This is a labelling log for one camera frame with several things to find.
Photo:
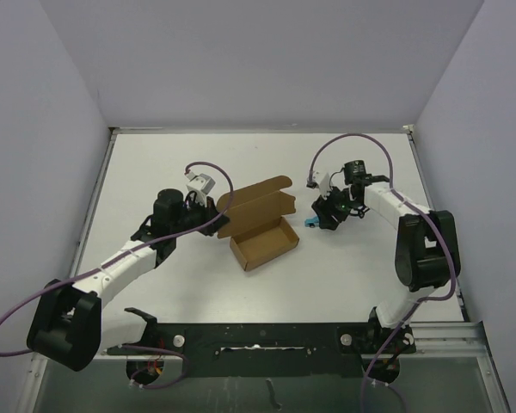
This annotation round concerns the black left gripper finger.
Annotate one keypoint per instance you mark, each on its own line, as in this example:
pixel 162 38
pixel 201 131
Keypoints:
pixel 211 212
pixel 214 227

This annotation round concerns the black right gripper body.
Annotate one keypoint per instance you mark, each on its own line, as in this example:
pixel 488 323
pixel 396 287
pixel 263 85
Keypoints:
pixel 339 201

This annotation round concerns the small blue toy car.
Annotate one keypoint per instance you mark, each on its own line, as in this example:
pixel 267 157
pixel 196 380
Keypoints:
pixel 312 222

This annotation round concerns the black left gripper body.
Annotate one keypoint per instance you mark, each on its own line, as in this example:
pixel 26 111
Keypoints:
pixel 196 214

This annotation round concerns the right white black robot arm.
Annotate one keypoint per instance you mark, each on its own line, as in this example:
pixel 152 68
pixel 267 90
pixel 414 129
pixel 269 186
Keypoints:
pixel 426 253

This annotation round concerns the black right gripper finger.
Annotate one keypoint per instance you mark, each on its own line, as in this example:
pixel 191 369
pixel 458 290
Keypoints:
pixel 319 207
pixel 328 221

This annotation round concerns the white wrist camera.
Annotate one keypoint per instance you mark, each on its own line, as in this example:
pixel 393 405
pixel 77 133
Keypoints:
pixel 198 187
pixel 320 181

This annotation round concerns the brown cardboard paper box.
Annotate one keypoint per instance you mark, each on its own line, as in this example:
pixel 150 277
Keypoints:
pixel 258 230

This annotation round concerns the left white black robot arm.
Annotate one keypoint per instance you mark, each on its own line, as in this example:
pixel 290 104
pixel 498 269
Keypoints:
pixel 68 326

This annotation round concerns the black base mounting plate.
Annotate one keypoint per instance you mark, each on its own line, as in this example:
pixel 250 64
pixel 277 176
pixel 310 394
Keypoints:
pixel 286 350

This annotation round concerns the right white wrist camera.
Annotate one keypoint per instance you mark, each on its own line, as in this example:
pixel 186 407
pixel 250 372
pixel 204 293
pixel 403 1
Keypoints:
pixel 320 181

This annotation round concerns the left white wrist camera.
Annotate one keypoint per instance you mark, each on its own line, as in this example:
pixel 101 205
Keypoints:
pixel 198 187

